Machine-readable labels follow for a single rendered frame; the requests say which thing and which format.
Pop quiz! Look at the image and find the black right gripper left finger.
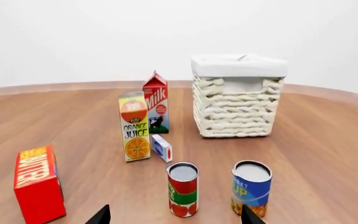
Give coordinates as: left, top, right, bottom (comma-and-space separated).
85, 203, 111, 224

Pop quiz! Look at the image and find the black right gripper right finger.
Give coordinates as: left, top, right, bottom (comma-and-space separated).
240, 204, 267, 224

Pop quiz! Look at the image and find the orange juice carton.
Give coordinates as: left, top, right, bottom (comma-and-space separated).
118, 90, 152, 163

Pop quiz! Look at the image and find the white woven basket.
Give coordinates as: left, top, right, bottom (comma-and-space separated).
190, 53, 288, 139

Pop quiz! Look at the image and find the blue soup can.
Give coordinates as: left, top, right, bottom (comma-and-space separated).
231, 159, 273, 218

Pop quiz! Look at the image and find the red butter box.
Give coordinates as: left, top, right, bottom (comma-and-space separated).
13, 144, 67, 224

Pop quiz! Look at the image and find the red green tomato can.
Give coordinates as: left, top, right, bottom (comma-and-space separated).
166, 162, 200, 218

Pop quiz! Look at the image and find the small white blue box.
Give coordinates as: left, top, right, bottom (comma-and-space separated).
151, 133, 173, 163

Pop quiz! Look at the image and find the red milk carton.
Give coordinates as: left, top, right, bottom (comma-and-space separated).
142, 70, 170, 134

